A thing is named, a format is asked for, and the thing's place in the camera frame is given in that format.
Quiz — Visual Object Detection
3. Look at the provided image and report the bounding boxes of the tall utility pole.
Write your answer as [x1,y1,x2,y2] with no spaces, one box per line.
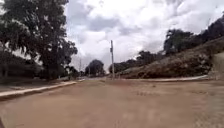
[109,39,116,80]

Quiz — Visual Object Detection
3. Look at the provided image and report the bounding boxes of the round dark tree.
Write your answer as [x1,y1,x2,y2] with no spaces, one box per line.
[84,59,106,78]

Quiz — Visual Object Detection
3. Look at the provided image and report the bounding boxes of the thin utility pole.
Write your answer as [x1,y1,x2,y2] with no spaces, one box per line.
[78,57,83,78]

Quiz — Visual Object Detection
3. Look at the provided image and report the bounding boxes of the brown dirt road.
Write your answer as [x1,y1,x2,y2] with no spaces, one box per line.
[0,77,224,128]

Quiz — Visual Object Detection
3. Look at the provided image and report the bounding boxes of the pale concrete kerb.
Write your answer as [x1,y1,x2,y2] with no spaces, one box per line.
[0,79,86,100]
[133,74,214,83]

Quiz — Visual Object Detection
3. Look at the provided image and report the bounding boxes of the grassy earth embankment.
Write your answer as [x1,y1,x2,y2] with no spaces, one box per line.
[114,36,224,80]

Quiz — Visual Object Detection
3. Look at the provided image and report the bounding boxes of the row of trees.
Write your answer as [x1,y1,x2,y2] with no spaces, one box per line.
[108,15,224,74]

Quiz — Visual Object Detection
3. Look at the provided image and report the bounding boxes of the large dark tree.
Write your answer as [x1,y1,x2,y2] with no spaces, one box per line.
[0,0,80,81]

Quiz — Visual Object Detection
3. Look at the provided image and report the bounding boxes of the dark verge ground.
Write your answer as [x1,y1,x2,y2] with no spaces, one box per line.
[0,77,73,94]

